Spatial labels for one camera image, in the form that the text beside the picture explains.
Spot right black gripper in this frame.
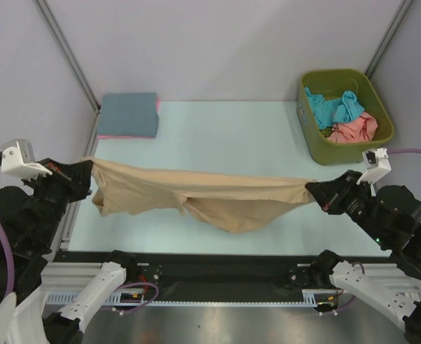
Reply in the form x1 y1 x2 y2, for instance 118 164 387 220
303 167 390 244

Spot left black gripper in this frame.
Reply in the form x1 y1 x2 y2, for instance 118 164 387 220
24 153 95 245

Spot beige t-shirt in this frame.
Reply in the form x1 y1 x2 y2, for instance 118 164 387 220
88 157 314 234

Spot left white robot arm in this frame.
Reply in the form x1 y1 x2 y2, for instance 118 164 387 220
0 158 139 343

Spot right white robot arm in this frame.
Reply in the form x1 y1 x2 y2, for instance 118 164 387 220
306 170 421 343

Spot dark green patterned garment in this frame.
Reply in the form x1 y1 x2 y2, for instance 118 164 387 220
319 127 334 138

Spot salmon pink crumpled t-shirt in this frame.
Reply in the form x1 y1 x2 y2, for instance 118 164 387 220
328 111 378 144

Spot folded grey-blue t-shirt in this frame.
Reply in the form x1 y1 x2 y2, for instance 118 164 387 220
98 92 161 139

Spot teal crumpled t-shirt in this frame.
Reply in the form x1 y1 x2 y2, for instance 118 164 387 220
304 87 364 130

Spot olive green plastic bin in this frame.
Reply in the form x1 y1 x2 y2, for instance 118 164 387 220
296 69 394 166

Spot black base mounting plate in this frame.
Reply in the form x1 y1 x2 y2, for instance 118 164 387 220
52 252 399 302

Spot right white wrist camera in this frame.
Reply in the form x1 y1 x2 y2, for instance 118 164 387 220
356 148 392 185

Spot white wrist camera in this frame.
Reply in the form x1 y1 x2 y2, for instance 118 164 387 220
356 148 392 185
0 139 52 180

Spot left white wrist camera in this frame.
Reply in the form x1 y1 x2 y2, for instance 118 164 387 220
0 139 52 180

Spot right white cable duct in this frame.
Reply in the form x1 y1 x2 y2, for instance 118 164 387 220
302 290 340 307

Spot white cable duct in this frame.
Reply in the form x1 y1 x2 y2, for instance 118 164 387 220
47 289 147 307
302 290 340 307

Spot left white cable duct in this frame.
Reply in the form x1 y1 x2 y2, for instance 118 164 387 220
47 289 147 307

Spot left aluminium corner post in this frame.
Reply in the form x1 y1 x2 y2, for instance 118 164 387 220
33 0 100 114

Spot aluminium corner post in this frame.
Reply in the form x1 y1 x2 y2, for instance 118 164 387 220
33 0 100 114
364 0 414 79

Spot aluminium extrusion rail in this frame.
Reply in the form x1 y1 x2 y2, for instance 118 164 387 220
37 261 421 293

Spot right aluminium corner post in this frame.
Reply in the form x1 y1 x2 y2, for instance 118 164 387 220
364 0 414 79

